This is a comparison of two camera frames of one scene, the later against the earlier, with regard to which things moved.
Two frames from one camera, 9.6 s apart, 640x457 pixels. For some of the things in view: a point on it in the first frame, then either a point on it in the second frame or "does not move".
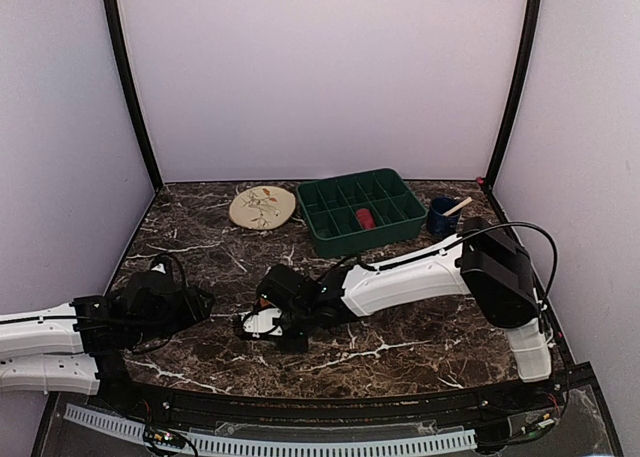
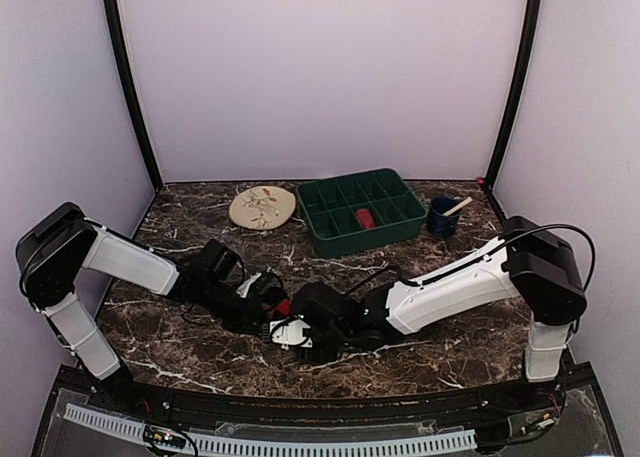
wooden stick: [457, 207] does not move
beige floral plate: [262, 207] does not move
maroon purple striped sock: [365, 218] does not move
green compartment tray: [351, 213] does not move
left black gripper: [193, 310] → [244, 320]
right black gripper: [299, 344] → [318, 355]
